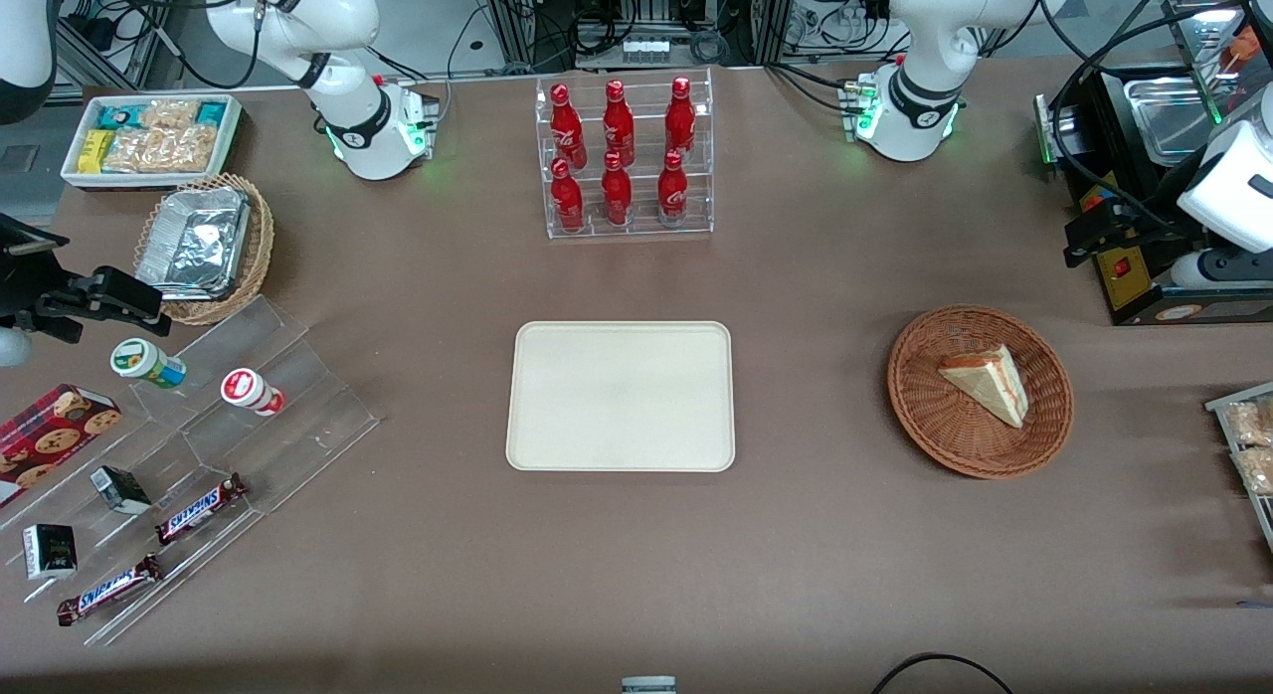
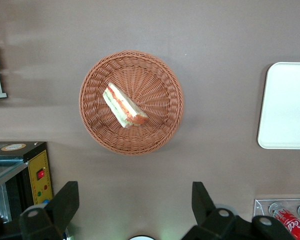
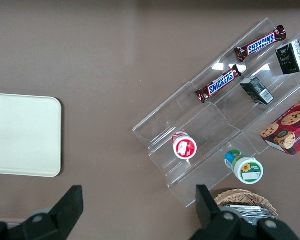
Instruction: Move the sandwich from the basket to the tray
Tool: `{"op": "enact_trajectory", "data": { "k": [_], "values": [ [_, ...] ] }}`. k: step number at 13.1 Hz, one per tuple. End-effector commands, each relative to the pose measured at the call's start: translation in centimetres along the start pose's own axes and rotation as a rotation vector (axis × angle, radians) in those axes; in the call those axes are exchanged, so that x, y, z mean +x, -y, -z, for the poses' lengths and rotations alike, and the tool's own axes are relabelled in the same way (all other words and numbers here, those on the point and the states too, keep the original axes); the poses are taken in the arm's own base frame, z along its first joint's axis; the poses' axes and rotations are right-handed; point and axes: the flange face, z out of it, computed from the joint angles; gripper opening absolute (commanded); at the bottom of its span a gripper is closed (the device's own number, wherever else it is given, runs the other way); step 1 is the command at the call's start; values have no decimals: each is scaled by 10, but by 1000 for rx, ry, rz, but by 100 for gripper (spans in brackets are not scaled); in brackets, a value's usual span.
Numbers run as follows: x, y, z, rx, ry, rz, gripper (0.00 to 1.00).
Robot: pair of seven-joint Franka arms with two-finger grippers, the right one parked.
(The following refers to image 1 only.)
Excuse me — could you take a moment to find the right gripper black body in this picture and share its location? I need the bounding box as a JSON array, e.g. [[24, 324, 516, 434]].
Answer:
[[0, 213, 73, 325]]

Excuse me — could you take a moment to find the triangular sandwich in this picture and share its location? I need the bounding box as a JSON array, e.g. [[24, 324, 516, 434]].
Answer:
[[937, 343, 1030, 430]]

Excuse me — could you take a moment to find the aluminium foil tray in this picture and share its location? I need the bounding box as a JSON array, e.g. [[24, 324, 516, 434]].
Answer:
[[135, 186, 253, 300]]

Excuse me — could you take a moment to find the light wicker basket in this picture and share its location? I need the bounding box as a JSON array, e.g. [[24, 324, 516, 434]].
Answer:
[[133, 172, 276, 327]]

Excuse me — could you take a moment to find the white snack tray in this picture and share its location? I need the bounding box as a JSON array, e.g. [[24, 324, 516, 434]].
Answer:
[[1204, 380, 1273, 555]]

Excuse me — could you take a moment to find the brown round wicker basket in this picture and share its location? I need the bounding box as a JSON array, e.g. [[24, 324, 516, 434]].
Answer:
[[886, 305, 1076, 480]]

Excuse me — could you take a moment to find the beige plastic tray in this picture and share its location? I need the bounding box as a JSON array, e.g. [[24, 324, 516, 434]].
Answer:
[[505, 320, 737, 473]]

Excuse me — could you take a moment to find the black hot food case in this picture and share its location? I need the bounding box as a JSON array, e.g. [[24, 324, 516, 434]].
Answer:
[[1033, 0, 1273, 326]]

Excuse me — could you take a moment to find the green lid yogurt cup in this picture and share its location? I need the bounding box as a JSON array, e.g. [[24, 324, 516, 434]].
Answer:
[[109, 338, 188, 391]]

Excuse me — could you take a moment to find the steel food pan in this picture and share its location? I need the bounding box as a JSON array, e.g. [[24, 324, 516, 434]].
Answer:
[[1123, 76, 1226, 164]]

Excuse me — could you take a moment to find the red tartan cookie box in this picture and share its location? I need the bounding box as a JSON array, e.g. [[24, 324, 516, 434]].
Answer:
[[0, 383, 123, 509]]

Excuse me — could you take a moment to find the large clear cracker bag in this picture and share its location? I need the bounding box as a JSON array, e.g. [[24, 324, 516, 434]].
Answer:
[[102, 125, 220, 175]]

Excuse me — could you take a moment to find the red lid yogurt cup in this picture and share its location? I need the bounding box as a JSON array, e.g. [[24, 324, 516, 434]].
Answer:
[[220, 368, 287, 418]]

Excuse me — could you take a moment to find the small black carton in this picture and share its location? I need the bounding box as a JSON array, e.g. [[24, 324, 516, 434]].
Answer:
[[22, 523, 79, 582], [90, 465, 153, 517]]

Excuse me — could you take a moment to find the small clear cracker bag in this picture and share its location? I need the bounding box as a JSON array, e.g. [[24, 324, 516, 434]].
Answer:
[[137, 98, 201, 130]]

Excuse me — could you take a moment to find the white plastic snack bin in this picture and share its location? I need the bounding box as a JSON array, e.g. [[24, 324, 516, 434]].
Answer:
[[61, 93, 244, 192]]

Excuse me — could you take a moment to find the clear acrylic stepped shelf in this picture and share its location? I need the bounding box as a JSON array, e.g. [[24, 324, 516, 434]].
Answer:
[[0, 295, 382, 648]]

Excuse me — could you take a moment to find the clear fried snack bag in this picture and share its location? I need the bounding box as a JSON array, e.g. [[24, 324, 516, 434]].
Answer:
[[1232, 446, 1273, 497], [1224, 400, 1273, 447]]

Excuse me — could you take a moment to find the snickers chocolate bar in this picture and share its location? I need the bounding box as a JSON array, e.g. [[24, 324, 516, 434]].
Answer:
[[154, 472, 249, 547], [56, 554, 164, 627]]

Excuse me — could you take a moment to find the red cola bottle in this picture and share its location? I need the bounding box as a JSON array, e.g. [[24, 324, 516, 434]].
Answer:
[[664, 75, 698, 160], [549, 157, 586, 234], [656, 149, 690, 227], [549, 84, 587, 170], [600, 151, 635, 229], [602, 79, 637, 167]]

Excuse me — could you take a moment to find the clear acrylic bottle rack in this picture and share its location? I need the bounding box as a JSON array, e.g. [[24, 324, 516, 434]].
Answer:
[[534, 67, 716, 242]]

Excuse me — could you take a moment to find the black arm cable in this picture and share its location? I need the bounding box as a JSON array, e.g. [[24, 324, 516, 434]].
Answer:
[[1051, 3, 1236, 234]]

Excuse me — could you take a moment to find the black floor cable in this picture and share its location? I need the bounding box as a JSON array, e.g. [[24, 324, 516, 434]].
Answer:
[[871, 652, 1014, 694]]

